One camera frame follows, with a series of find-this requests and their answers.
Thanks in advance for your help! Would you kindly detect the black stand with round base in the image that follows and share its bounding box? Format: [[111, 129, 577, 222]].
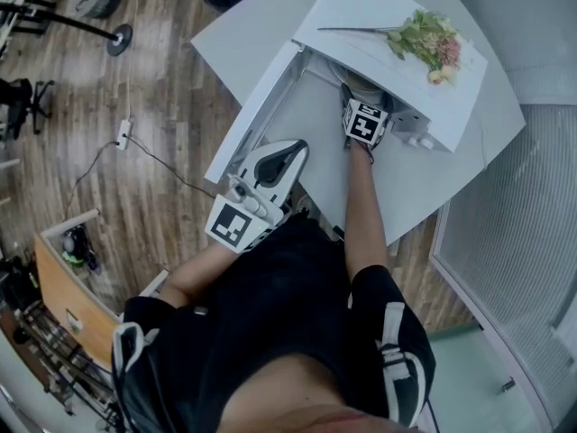
[[0, 0, 134, 58]]

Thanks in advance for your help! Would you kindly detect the black office chair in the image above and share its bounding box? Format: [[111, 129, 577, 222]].
[[0, 78, 56, 141]]

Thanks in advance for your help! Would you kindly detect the white microwave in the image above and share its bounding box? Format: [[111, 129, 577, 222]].
[[202, 0, 490, 185]]

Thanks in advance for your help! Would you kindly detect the white table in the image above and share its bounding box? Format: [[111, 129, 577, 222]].
[[188, 0, 527, 247]]

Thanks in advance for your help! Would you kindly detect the frosted glass partition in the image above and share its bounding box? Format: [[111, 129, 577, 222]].
[[429, 105, 577, 423]]

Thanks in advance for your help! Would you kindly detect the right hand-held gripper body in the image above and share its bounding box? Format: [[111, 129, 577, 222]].
[[341, 97, 391, 151]]

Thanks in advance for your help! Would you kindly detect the white cable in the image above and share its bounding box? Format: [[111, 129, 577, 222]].
[[124, 0, 142, 124]]

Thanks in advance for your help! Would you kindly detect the person's black shirt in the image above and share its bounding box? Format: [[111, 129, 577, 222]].
[[110, 212, 437, 433]]

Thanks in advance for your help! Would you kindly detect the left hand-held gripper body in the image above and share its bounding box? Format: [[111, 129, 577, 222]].
[[205, 172, 295, 255]]

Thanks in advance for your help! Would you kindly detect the black cable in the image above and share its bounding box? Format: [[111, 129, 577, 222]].
[[61, 134, 218, 219]]

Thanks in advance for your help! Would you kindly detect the white power strip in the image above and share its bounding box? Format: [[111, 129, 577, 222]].
[[114, 119, 134, 151]]

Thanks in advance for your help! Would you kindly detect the wooden desk panel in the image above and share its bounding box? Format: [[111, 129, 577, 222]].
[[33, 231, 121, 373]]

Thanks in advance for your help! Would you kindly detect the bunch of artificial flowers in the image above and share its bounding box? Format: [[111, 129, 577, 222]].
[[317, 9, 464, 87]]

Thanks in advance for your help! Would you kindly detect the person's right forearm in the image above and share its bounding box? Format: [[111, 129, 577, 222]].
[[344, 140, 390, 284]]

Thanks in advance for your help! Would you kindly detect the person's left forearm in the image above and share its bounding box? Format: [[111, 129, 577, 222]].
[[160, 240, 236, 307]]

